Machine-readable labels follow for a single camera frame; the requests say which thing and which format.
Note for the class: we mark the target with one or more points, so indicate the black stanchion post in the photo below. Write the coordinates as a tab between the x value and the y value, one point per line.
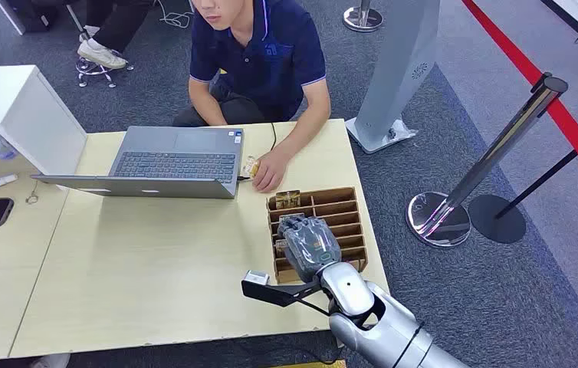
497	218

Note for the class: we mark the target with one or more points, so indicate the gold card in organizer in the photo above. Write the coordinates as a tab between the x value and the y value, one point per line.
287	199
281	246

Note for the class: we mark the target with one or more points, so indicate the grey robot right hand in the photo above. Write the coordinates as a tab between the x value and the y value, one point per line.
309	246

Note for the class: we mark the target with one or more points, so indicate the person's left hand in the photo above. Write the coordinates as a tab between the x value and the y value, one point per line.
268	175

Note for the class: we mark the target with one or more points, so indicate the black bag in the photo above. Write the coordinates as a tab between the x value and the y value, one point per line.
30	12

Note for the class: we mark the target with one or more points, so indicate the chrome stool base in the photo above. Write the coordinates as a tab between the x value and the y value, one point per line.
97	71

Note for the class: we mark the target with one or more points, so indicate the seated person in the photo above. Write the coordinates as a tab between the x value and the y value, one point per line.
263	56

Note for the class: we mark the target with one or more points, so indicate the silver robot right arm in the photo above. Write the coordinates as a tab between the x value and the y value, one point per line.
385	330

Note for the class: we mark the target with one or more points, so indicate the chrome stanchion base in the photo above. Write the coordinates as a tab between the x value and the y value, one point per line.
362	18

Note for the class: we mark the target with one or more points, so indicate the white cabinet box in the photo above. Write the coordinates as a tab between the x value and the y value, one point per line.
25	109

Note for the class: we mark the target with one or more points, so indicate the white shoe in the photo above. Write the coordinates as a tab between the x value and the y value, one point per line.
51	361

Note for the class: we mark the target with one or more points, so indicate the chrome stanchion post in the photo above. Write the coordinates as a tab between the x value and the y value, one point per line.
492	157

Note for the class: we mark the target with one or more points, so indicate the wooden slotted card organizer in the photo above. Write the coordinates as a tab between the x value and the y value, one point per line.
340	213

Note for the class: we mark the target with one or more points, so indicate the yellow box edge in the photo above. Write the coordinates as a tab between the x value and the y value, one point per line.
314	364

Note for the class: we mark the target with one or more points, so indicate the grey kiosk stand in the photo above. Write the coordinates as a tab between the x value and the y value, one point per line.
400	66

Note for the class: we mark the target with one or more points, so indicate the small gold patterned card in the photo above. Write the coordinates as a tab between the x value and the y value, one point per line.
250	166

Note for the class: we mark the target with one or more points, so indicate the grey open laptop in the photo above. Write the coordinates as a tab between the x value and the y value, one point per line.
177	165

